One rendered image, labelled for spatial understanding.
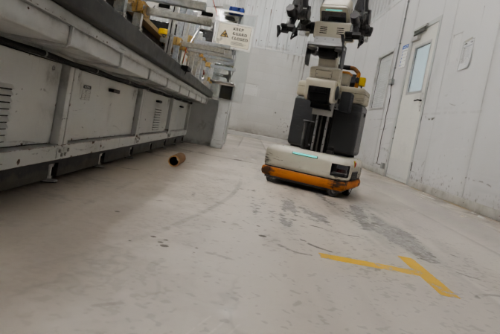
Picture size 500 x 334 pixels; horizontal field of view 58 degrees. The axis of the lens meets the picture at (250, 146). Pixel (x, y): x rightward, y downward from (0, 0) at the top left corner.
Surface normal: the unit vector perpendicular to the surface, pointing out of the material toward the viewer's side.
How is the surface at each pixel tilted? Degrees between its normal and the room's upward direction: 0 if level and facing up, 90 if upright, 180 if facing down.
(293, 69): 90
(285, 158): 90
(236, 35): 90
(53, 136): 90
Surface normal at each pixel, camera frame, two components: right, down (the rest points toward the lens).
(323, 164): -0.40, -0.03
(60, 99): 0.00, 0.05
